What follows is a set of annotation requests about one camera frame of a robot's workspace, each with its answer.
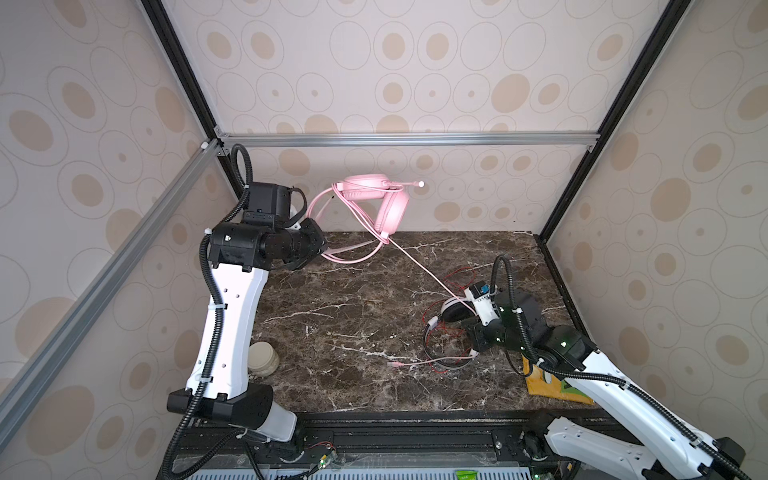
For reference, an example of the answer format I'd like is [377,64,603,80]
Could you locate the red headphone cable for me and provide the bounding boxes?
[423,266,481,374]

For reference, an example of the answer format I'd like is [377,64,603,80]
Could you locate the left diagonal aluminium rail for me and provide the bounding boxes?
[1,139,222,449]

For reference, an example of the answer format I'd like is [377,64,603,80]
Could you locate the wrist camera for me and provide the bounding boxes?
[246,182,293,218]
[465,281,499,327]

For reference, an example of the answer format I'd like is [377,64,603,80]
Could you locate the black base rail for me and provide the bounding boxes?
[159,409,667,479]

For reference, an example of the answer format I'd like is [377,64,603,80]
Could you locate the black corner post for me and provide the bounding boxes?
[140,0,268,244]
[538,0,693,245]

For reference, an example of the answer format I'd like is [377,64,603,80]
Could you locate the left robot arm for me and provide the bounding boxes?
[158,144,327,479]

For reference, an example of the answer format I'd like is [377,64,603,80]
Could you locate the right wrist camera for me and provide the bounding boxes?
[465,281,499,327]

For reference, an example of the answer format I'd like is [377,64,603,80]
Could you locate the yellow snack bag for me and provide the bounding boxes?
[522,357,594,405]

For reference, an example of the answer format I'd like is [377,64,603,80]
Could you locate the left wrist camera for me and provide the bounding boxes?
[246,182,293,218]

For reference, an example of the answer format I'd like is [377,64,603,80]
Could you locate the pink headset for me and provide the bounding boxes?
[306,174,425,265]

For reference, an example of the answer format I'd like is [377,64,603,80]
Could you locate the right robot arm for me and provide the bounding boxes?
[441,255,747,479]

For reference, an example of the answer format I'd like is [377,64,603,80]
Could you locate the left black corner post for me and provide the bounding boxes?
[140,0,268,244]

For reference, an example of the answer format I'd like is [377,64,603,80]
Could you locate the white black headphones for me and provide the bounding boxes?
[421,298,478,373]

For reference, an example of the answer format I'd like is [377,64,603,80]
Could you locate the horizontal aluminium rail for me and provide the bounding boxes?
[219,130,600,149]

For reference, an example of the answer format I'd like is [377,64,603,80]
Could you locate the right black corner post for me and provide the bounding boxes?
[538,0,693,245]

